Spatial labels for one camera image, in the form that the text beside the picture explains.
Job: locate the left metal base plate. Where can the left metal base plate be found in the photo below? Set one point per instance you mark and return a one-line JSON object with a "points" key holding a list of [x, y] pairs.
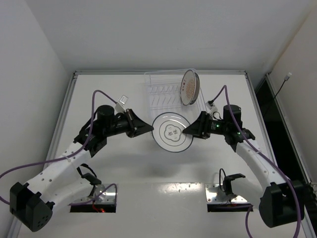
{"points": [[102, 193]]}

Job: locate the black wall cable white plug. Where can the black wall cable white plug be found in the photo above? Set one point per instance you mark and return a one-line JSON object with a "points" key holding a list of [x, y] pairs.
{"points": [[286, 78]]}

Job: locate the white plate dark rim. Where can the white plate dark rim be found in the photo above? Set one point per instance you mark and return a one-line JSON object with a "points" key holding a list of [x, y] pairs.
{"points": [[168, 132]]}

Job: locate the metal base plate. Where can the metal base plate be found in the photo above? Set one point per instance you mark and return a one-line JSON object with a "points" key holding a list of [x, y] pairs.
{"points": [[215, 196], [102, 193]]}

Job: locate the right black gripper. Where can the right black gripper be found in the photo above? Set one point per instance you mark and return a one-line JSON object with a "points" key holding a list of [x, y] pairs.
{"points": [[202, 125]]}

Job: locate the orange sunburst plate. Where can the orange sunburst plate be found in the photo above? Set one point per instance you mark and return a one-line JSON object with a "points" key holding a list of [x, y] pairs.
{"points": [[190, 87]]}

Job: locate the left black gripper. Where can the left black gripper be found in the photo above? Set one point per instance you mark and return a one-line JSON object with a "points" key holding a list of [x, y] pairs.
{"points": [[132, 123]]}

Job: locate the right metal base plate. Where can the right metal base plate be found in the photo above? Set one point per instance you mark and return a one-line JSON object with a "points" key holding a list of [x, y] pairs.
{"points": [[215, 196]]}

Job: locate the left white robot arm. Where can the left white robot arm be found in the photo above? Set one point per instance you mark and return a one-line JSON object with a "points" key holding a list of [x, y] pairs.
{"points": [[60, 184]]}

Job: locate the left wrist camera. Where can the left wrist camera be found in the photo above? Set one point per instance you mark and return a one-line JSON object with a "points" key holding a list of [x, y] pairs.
{"points": [[120, 104]]}

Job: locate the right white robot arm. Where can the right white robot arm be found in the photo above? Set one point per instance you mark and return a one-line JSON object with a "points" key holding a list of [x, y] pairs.
{"points": [[279, 200]]}

